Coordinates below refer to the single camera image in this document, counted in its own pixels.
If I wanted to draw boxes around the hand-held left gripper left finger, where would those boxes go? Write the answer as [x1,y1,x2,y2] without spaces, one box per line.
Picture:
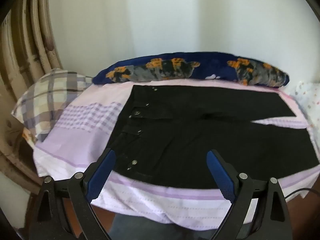
[29,148,117,240]

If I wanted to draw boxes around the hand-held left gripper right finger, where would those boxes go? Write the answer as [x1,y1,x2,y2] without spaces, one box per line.
[206,149,293,240]

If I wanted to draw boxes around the black pants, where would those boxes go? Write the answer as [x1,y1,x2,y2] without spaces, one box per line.
[107,85,320,190]

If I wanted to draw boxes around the pink and purple bed sheet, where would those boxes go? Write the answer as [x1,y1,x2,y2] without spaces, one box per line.
[32,79,320,226]

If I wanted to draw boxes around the plaid pillow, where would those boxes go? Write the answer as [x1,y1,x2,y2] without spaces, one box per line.
[11,68,94,143]

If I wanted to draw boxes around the navy floral pillow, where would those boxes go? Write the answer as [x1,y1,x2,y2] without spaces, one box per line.
[92,52,290,88]

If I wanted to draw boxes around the white spotted cloth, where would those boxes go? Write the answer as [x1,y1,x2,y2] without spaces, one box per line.
[291,82,320,140]

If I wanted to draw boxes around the cream wooden headboard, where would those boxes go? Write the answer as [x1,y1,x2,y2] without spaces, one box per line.
[0,0,63,193]

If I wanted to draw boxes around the black cable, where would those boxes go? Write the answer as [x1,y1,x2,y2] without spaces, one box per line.
[285,187,320,201]

